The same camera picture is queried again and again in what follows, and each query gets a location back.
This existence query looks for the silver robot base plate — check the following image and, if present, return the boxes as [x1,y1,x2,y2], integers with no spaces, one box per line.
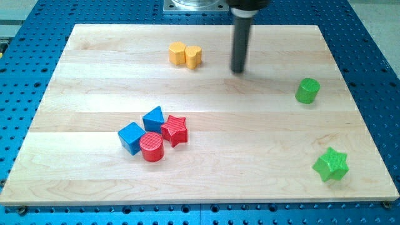
[163,0,229,13]

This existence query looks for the light wooden board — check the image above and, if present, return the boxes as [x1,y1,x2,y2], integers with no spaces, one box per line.
[1,24,399,206]

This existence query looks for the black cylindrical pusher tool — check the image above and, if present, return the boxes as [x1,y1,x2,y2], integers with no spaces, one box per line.
[231,7,258,74]

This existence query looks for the blue cube block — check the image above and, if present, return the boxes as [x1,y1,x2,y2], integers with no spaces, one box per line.
[117,122,146,155]

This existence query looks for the red cylinder block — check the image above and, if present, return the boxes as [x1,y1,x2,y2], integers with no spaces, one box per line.
[139,132,164,162]

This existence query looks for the red star block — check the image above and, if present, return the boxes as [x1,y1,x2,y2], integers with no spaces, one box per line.
[161,115,188,148]

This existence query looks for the green star block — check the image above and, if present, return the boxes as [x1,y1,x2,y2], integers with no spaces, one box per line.
[312,147,349,182]

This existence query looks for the blue triangle block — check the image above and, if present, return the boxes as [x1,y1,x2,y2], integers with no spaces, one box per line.
[142,106,164,134]

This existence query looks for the yellow heart block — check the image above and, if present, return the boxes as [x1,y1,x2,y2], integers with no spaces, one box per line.
[185,46,202,69]

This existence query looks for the yellow hexagon block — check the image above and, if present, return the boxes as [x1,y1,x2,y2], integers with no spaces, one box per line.
[169,41,186,65]

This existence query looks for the green cylinder block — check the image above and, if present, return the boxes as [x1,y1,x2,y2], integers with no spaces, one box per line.
[295,77,321,104]

